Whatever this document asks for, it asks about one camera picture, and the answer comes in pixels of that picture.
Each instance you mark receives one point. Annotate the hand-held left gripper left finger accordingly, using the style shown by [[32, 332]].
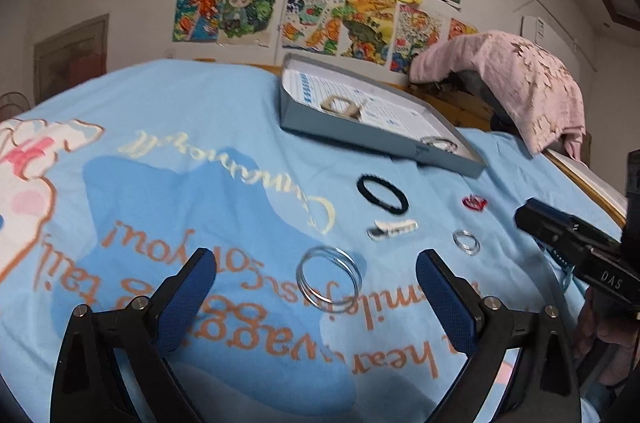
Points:
[[187, 298]]

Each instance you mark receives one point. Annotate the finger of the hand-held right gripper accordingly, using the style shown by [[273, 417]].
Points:
[[547, 209], [540, 230]]

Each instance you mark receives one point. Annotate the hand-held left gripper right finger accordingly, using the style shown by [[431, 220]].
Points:
[[445, 298]]

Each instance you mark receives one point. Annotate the light blue hair claw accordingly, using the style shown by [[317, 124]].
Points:
[[565, 275]]

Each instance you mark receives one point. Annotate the white hair clip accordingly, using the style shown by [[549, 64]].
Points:
[[395, 228]]

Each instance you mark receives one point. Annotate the silver bangles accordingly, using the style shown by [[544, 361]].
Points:
[[354, 275]]

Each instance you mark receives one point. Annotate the grey cardboard box lid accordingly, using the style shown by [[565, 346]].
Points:
[[325, 88]]

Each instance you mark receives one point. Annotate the person's right hand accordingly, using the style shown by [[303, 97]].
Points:
[[615, 353]]

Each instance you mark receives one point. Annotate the pink cloth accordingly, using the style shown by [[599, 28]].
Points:
[[515, 73]]

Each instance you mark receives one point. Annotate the dark grey bag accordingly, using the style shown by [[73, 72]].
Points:
[[475, 82]]

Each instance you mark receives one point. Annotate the light blue printed blanket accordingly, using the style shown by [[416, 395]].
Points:
[[200, 128]]

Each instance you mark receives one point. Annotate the beige hair clip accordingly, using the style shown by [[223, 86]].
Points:
[[330, 103]]

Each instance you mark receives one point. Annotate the round fan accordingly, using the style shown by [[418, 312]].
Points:
[[12, 103]]

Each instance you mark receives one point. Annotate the white wall note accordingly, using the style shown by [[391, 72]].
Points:
[[532, 30]]

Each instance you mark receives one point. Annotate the brown wall cabinet door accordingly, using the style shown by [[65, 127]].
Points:
[[70, 53]]

